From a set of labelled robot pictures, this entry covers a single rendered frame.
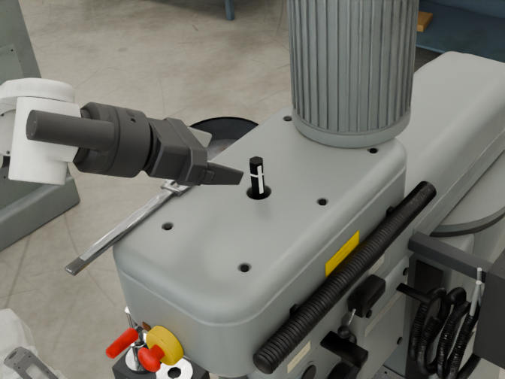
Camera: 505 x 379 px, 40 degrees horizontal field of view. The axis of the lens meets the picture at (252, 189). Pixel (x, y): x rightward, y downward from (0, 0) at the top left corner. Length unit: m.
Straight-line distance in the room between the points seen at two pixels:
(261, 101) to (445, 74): 3.36
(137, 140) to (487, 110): 0.86
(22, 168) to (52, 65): 4.99
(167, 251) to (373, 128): 0.38
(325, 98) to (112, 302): 2.63
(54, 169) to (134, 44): 5.07
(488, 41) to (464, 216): 3.70
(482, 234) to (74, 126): 1.00
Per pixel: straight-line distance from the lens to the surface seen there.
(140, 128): 0.87
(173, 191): 1.06
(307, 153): 1.12
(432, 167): 1.35
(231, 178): 0.93
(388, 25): 1.04
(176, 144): 0.90
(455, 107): 1.49
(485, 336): 1.28
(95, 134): 0.82
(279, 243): 0.96
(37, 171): 0.83
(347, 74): 1.05
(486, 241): 1.59
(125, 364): 1.85
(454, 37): 5.19
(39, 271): 3.88
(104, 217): 4.09
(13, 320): 1.30
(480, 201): 1.57
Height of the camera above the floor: 2.55
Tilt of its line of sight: 38 degrees down
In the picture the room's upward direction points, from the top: 6 degrees counter-clockwise
